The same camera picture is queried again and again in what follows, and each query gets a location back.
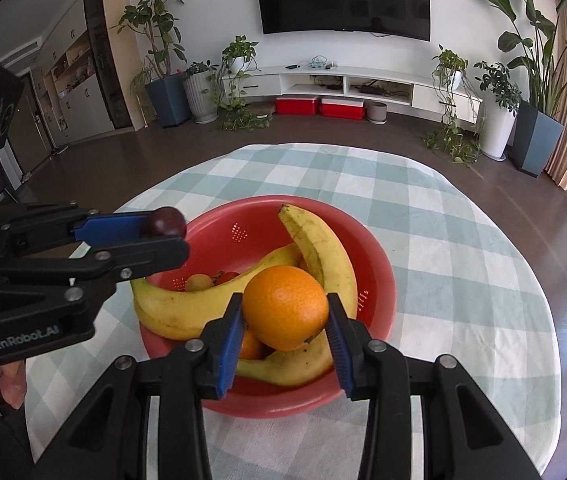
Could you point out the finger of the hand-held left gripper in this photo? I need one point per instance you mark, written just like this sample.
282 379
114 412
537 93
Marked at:
108 227
153 256

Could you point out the red tomato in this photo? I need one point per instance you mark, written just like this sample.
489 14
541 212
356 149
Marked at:
227 276

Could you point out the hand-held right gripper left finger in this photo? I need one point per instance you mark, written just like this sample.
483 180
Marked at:
228 345

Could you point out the bumpy mandarin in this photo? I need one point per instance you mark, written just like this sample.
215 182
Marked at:
252 347

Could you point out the grey-blue square planter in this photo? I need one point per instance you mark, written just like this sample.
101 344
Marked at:
536 140

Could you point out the small green plant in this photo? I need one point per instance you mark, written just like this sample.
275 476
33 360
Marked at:
198 67

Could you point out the red plastic colander bowl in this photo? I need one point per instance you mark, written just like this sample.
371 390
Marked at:
243 240

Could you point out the large bird-of-paradise plant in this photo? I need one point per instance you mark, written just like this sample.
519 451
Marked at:
538 60

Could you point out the bushy schefflera plant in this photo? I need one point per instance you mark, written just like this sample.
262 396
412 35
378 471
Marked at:
498 85

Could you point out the small round grey pot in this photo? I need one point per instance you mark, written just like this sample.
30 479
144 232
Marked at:
377 112

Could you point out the smooth orange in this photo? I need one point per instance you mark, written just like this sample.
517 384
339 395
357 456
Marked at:
285 308

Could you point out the black set-top box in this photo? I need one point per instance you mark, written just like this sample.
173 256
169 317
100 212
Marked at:
371 89

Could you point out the tall white planter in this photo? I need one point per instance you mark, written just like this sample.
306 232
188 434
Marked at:
496 132

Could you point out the tall leafy tree plant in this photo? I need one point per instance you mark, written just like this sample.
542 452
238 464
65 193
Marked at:
156 25

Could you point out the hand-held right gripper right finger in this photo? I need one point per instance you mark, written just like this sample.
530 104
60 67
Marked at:
338 350

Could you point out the white ribbed planter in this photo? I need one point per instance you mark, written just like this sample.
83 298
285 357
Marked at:
201 97

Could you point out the trailing pothos plant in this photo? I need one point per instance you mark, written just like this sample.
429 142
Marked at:
238 50
448 60

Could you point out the yellow banana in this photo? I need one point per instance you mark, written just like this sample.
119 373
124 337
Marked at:
183 310
313 245

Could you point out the green white checked tablecloth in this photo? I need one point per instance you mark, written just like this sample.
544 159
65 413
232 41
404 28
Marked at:
438 260

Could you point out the yellow-green plum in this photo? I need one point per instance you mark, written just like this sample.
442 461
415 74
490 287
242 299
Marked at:
198 281

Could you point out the blue square planter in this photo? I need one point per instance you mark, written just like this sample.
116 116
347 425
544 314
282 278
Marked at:
167 100

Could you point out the dark purple plum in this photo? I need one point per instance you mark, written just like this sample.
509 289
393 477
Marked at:
166 222

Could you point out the white television console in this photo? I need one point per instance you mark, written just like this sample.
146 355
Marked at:
433 95

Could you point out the wooden wall cabinet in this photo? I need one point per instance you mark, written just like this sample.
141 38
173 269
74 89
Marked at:
78 75

